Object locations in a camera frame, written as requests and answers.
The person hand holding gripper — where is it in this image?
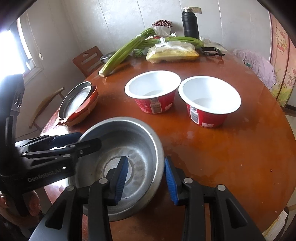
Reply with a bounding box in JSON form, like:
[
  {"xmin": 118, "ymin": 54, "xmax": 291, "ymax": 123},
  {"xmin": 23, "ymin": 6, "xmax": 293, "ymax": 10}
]
[{"xmin": 1, "ymin": 191, "xmax": 41, "ymax": 228}]

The celery bunch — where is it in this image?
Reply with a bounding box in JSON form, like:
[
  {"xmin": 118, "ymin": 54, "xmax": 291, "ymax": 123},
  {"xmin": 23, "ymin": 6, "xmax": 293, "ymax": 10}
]
[
  {"xmin": 136, "ymin": 36, "xmax": 205, "ymax": 50},
  {"xmin": 99, "ymin": 28, "xmax": 155, "ymax": 77}
]

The curved armrest wooden chair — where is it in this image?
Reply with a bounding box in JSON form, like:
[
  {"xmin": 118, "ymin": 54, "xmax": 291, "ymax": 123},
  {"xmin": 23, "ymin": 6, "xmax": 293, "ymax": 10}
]
[{"xmin": 29, "ymin": 87, "xmax": 65, "ymax": 132}]

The round metal pan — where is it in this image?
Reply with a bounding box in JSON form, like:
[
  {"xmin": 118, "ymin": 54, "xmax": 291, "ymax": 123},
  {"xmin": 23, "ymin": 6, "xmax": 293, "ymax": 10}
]
[{"xmin": 58, "ymin": 81, "xmax": 92, "ymax": 121}]

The pink cloth on chair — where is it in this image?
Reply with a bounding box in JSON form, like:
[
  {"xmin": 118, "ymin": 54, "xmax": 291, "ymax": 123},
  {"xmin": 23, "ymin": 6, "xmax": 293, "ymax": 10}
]
[{"xmin": 233, "ymin": 49, "xmax": 276, "ymax": 90}]

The steel basin at back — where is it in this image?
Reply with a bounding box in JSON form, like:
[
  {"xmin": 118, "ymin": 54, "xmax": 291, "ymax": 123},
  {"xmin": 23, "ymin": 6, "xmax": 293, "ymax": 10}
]
[{"xmin": 100, "ymin": 51, "xmax": 116, "ymax": 63}]

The orange bear-shaped plate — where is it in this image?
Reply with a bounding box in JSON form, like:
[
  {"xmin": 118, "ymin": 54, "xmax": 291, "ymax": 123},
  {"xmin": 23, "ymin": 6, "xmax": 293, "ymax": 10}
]
[{"xmin": 54, "ymin": 81, "xmax": 98, "ymax": 126}]

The wooden slat-back chair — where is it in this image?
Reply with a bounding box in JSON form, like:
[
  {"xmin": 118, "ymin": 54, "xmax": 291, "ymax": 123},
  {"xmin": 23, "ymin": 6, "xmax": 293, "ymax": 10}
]
[{"xmin": 72, "ymin": 46, "xmax": 103, "ymax": 77}]

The hello kitty folding screen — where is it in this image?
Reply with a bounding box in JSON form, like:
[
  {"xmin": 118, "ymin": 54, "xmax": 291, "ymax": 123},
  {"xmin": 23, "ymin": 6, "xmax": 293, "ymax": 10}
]
[{"xmin": 270, "ymin": 14, "xmax": 295, "ymax": 107}]

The stainless steel bowl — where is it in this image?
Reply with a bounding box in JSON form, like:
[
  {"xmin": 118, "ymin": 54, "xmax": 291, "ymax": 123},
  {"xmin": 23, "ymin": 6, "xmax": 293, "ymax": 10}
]
[{"xmin": 68, "ymin": 116, "xmax": 165, "ymax": 221}]

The yellow plastic food bag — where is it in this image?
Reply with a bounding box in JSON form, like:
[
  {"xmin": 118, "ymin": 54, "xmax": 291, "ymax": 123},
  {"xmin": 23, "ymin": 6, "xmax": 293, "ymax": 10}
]
[{"xmin": 145, "ymin": 40, "xmax": 200, "ymax": 64}]

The red instant noodle cup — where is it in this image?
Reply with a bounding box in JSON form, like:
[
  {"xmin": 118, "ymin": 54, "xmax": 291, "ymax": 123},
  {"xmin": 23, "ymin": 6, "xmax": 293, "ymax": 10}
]
[{"xmin": 125, "ymin": 70, "xmax": 181, "ymax": 114}]

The black thermos bottle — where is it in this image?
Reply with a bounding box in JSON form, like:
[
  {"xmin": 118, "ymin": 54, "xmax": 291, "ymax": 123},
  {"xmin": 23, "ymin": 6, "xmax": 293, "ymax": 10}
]
[{"xmin": 182, "ymin": 7, "xmax": 199, "ymax": 39}]

